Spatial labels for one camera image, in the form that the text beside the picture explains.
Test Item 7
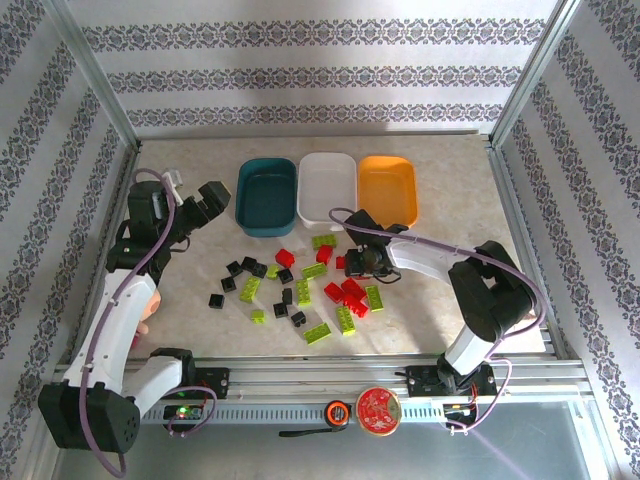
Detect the teal plastic container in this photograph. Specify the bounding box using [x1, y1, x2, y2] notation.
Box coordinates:
[234, 157, 300, 239]

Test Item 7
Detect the orange plastic container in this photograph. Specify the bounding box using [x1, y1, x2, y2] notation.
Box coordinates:
[356, 154, 419, 235]

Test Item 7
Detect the pink plush toy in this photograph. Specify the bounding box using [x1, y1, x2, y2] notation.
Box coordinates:
[132, 288, 165, 351]

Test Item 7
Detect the white plastic container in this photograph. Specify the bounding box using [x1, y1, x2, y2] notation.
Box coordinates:
[296, 151, 359, 232]

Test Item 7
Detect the round red gold tin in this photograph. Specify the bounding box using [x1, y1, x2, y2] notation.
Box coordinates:
[354, 385, 403, 438]

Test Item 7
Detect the black orange tape measure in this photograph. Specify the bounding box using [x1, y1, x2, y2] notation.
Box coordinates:
[323, 399, 354, 428]

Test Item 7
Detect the small lit circuit board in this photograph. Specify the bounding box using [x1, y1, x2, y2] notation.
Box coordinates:
[163, 404, 205, 422]

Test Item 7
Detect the grey metal sheet panel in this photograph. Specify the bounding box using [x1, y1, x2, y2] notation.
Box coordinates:
[49, 399, 619, 480]

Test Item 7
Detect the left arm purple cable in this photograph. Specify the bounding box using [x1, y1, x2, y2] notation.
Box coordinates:
[77, 167, 219, 479]

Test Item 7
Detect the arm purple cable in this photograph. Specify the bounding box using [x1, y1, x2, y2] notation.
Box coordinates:
[328, 207, 549, 436]
[77, 167, 219, 479]

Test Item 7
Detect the aluminium side frame rail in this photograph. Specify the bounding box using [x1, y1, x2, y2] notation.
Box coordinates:
[67, 142, 144, 369]
[484, 139, 574, 361]

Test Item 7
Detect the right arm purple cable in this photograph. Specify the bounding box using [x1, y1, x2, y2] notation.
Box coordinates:
[328, 207, 549, 436]

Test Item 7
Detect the aluminium rear frame rail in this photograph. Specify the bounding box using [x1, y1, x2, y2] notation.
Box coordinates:
[134, 130, 494, 142]

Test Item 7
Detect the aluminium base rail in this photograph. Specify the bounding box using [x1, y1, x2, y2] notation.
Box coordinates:
[52, 355, 587, 404]

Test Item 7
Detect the aluminium frame post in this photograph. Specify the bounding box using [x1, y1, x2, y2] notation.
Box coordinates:
[487, 0, 584, 151]
[42, 0, 144, 151]

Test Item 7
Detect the grey slotted cable duct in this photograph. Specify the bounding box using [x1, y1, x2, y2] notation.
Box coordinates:
[139, 402, 451, 426]

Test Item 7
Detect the wired connector board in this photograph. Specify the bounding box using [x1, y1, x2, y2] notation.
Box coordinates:
[442, 399, 479, 419]

